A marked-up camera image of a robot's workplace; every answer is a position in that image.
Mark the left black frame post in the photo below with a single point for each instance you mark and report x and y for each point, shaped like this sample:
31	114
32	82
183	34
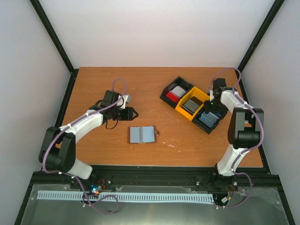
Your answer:
52	34

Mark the white card stack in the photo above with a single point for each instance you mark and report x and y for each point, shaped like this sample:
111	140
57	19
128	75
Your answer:
179	91

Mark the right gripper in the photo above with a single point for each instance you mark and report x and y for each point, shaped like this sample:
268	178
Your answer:
207	108

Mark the right base connector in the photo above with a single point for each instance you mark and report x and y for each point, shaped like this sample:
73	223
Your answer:
225	200

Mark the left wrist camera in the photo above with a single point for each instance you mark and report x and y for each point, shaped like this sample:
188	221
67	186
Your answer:
123	101

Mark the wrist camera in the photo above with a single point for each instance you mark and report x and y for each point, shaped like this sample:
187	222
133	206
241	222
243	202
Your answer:
123	101
211	95

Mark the blue card stack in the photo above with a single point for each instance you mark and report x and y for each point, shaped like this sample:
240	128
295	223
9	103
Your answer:
209	119

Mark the small circuit board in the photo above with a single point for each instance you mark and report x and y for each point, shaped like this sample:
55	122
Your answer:
98	187

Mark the dark grey card stack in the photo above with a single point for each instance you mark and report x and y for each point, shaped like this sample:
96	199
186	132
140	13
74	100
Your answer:
192	105

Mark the black bin right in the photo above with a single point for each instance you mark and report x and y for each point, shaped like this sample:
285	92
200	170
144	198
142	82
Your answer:
196	121

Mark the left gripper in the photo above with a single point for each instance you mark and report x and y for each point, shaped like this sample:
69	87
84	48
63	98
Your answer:
129	115

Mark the red card stack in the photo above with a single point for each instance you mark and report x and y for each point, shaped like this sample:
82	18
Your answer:
171	96

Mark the black bin left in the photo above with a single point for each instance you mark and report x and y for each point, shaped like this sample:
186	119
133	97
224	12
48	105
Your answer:
179	81

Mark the yellow bin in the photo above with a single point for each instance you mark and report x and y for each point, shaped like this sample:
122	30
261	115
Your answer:
194	92

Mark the black bin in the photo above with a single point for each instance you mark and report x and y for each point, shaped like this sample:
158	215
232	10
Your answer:
179	81
196	121

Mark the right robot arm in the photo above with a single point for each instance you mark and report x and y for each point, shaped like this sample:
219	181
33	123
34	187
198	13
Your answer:
245	131

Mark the right black frame post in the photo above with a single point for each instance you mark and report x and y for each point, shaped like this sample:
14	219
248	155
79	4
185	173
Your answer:
276	6

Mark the light blue cable duct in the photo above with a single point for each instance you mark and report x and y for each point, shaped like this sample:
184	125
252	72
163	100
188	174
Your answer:
127	197

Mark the brown leather card holder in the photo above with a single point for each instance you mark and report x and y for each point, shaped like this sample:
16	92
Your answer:
143	134

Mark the black frame post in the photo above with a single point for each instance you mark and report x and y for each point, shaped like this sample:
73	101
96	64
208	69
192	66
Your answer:
52	34
276	6

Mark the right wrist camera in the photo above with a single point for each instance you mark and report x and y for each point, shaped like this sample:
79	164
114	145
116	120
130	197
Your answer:
211	95

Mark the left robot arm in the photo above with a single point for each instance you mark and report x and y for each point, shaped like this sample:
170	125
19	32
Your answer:
58	151

